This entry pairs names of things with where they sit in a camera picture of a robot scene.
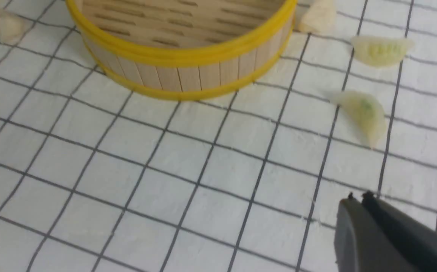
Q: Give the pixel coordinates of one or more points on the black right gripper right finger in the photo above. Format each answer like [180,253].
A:
[411,247]

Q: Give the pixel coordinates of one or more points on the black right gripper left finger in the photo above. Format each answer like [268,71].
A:
[359,243]

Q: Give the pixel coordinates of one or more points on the pale green dumpling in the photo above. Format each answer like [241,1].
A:
[365,111]
[380,51]

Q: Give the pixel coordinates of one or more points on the white dumpling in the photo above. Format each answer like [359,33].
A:
[320,17]
[12,27]

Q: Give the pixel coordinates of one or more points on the bamboo steamer tray yellow rim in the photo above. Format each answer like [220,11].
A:
[184,49]

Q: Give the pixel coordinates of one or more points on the white black grid tablecloth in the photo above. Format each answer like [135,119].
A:
[97,178]

